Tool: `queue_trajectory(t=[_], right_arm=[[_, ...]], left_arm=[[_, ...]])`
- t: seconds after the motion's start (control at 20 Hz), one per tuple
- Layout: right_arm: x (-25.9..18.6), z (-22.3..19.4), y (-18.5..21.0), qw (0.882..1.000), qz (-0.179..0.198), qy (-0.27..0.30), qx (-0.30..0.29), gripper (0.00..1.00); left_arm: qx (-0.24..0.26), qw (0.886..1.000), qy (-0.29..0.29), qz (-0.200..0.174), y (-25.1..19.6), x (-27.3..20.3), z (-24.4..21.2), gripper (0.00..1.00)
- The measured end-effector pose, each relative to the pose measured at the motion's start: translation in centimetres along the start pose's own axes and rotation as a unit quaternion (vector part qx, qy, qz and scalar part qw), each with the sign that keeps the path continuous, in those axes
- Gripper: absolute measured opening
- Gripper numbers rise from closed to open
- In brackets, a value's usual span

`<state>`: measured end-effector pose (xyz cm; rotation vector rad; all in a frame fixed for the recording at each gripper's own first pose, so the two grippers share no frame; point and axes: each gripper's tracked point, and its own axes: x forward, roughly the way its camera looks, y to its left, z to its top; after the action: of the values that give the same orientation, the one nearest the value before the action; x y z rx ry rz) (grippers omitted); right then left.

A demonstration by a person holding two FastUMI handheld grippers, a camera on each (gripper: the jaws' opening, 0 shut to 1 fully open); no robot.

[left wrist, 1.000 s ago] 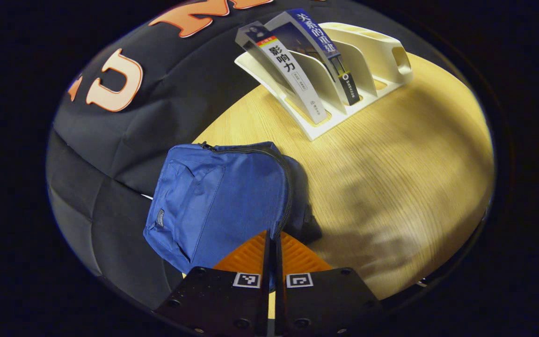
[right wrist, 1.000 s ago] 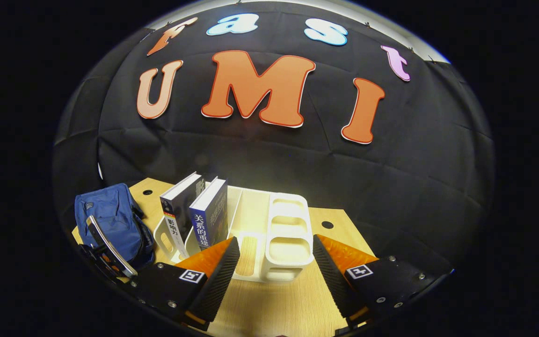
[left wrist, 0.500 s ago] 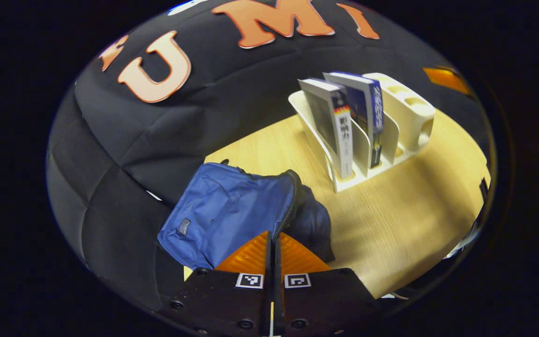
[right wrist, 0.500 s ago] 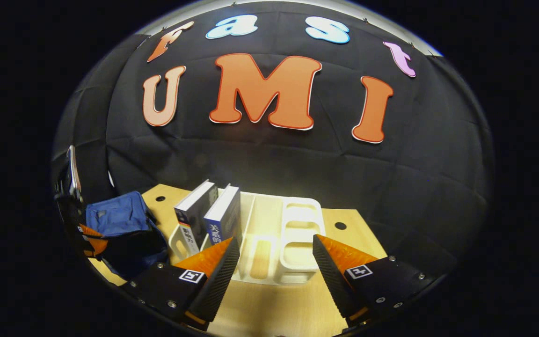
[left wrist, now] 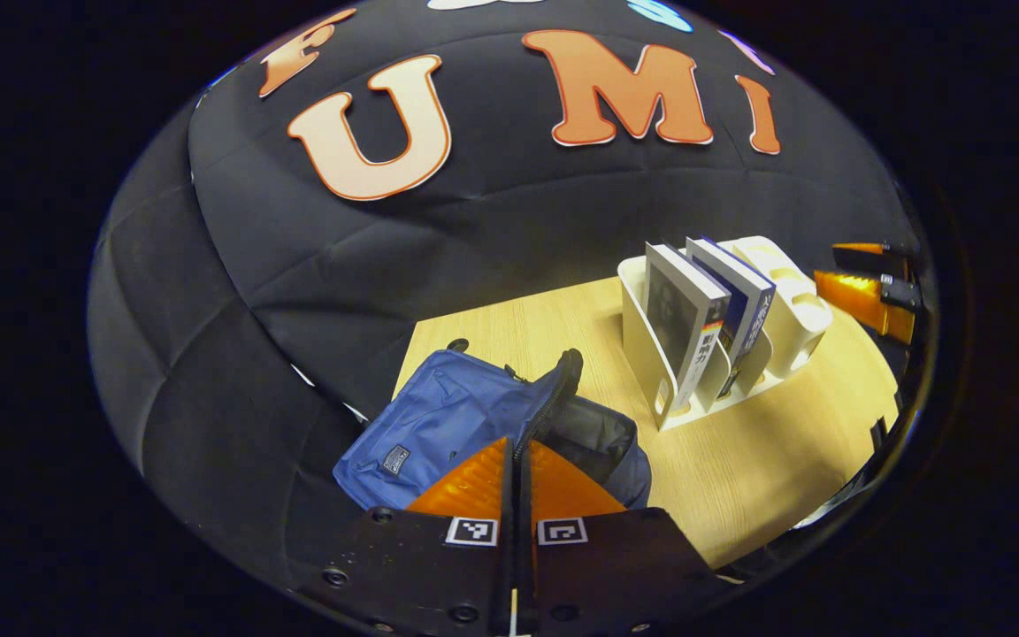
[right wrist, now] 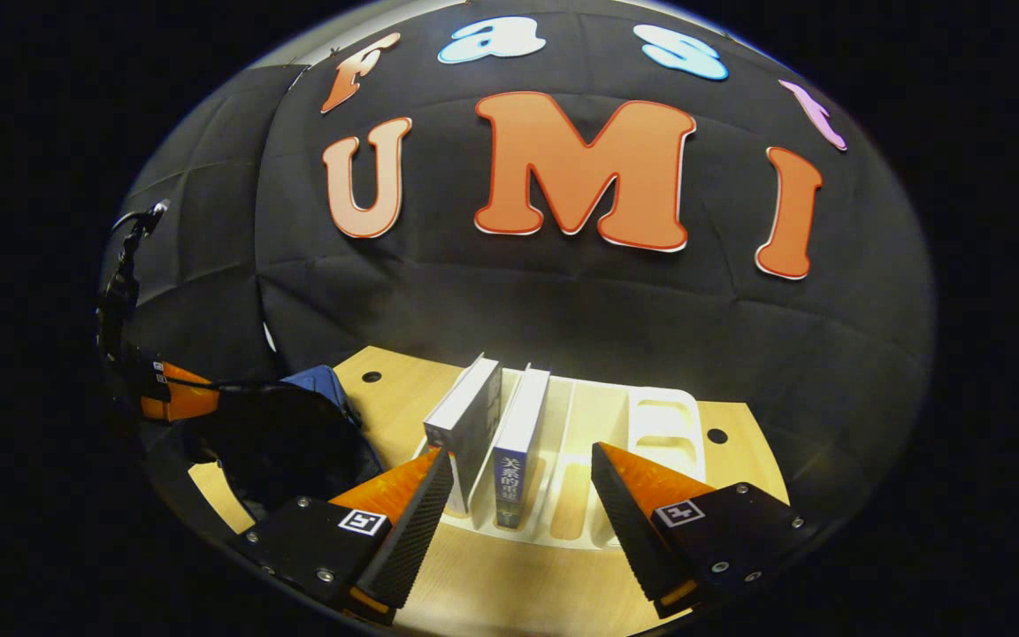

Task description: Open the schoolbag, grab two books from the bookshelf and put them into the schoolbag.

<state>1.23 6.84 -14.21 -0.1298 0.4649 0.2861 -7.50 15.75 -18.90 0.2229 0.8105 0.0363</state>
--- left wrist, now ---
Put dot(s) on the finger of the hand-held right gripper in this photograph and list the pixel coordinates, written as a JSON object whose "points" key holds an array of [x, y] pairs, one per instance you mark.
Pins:
{"points": [[872, 301], [872, 255]]}

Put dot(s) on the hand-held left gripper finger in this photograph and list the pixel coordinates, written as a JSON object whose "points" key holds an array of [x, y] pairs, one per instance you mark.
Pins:
{"points": [[508, 575], [527, 575]]}

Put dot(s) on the white bookshelf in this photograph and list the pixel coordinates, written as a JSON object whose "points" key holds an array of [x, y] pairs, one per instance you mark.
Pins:
{"points": [[792, 310]]}

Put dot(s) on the blue cover book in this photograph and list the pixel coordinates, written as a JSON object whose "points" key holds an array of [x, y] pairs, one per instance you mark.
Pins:
{"points": [[748, 301]]}

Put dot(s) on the blue schoolbag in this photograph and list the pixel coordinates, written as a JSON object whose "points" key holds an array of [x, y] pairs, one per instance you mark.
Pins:
{"points": [[439, 416]]}

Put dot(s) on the grey portrait cover book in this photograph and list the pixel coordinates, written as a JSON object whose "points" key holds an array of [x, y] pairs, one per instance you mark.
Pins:
{"points": [[678, 327]]}

